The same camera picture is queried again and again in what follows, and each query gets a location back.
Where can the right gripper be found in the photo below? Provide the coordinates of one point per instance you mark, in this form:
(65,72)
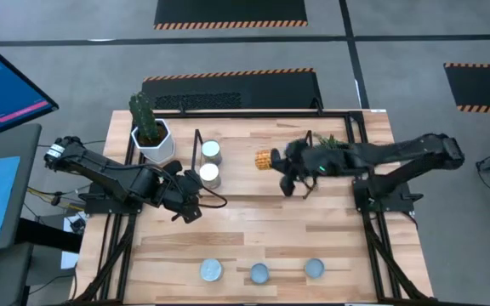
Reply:
(302,159)

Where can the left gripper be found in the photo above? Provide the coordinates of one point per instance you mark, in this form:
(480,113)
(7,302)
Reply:
(177,193)

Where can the orange chili pattern can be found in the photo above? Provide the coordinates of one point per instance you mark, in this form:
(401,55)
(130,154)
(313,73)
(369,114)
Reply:
(263,160)

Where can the peaches label food can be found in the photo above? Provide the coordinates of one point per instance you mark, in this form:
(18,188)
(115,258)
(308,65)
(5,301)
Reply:
(209,174)

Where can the blue label tall can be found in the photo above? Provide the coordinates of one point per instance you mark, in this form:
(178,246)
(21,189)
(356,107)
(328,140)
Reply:
(211,151)

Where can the carrots label food can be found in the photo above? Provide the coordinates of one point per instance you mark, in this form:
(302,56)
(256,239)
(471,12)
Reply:
(211,270)

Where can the blue chevron short can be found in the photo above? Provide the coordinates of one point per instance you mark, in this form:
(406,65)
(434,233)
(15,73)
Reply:
(260,273)

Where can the yellow short can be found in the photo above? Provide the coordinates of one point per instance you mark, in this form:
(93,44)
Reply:
(314,268)

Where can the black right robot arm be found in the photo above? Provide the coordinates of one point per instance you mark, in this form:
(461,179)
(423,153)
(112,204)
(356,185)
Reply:
(398,153)

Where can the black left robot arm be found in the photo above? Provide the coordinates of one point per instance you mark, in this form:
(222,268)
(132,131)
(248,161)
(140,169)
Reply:
(100,170)

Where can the white hexagonal plant pot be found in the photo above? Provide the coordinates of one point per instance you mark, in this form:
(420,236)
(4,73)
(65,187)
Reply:
(162,149)

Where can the small succulent plant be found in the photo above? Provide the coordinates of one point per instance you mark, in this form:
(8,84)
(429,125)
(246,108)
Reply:
(332,142)

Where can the black hazard-striped floor mat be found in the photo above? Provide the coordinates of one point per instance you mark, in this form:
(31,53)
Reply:
(483,87)
(270,91)
(230,13)

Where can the green cactus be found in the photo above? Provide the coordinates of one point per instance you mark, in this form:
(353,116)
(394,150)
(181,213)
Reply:
(143,115)

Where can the grey desk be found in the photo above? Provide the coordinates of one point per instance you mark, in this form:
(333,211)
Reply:
(11,276)

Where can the black monitor blue screen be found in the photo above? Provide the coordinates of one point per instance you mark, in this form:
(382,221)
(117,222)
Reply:
(2,85)

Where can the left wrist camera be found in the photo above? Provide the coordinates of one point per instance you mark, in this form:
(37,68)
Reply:
(173,167)

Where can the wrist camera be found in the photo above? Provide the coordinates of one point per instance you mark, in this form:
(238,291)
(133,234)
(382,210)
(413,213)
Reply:
(288,186)
(173,167)

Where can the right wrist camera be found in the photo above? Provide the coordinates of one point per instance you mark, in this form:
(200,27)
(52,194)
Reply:
(288,186)

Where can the black frame wooden shelf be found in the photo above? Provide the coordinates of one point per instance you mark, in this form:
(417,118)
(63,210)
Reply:
(238,174)

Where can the black metal table frame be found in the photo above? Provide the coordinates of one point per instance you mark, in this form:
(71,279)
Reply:
(249,115)

